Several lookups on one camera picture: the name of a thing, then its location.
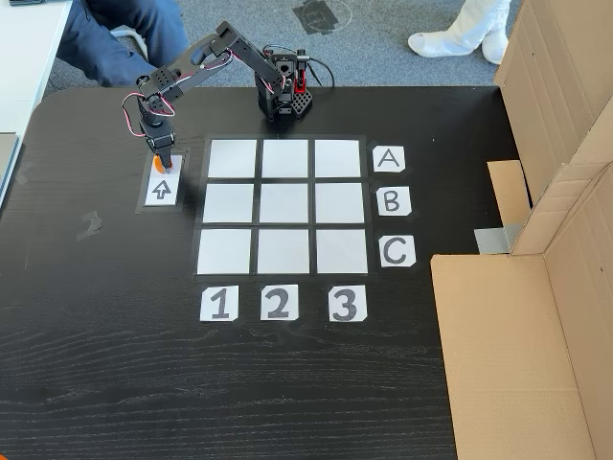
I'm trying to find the white nine-square grid sheet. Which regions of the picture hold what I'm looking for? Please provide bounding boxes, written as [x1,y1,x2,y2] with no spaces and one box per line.
[191,136,373,278]

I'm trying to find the white arrow paper sheet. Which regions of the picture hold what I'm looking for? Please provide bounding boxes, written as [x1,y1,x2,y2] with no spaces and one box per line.
[143,153,184,208]

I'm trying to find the white chair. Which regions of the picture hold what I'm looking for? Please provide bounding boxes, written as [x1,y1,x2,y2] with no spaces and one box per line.
[110,26,150,62]

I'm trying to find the clear tape scraps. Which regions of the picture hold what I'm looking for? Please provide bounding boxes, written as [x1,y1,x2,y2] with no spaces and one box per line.
[75,209,104,242]

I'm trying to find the person in blue trousers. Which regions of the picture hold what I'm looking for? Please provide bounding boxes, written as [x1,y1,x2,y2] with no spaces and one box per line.
[55,0,200,89]

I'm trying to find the white desk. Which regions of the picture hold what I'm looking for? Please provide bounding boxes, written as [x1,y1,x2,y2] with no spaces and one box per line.
[0,0,74,208]

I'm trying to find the paper sheet number 1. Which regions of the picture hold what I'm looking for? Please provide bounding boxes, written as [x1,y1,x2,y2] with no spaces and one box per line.
[199,286,239,322]

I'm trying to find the black and red bar clamp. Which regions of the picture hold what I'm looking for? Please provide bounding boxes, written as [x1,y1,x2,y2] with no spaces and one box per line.
[295,48,308,93]

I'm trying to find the paper sheet number 2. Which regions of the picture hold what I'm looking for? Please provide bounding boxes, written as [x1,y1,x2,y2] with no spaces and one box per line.
[260,284,300,321]

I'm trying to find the black floor tape patch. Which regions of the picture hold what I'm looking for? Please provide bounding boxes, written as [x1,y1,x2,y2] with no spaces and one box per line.
[290,0,354,37]

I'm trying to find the paper sheet letter A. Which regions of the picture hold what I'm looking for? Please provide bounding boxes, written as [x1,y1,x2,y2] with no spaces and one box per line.
[372,146,407,173]

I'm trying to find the paper sheet letter B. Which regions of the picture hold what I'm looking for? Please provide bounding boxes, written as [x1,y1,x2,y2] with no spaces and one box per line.
[376,186,413,217]

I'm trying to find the paper sheet number 3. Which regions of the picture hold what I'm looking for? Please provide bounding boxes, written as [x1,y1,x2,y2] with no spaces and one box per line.
[328,285,369,323]

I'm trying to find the paper sheet letter C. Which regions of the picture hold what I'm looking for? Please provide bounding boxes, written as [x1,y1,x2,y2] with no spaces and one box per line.
[379,235,417,268]

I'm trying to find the person in white trousers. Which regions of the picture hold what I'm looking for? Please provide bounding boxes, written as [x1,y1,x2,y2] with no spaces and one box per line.
[407,0,512,66]

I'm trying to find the brown cardboard box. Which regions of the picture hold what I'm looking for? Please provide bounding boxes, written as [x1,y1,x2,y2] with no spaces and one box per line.
[429,162,613,460]
[487,0,613,255]

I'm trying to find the black power cable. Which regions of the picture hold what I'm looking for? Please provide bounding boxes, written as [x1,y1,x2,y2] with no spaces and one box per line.
[261,44,336,89]

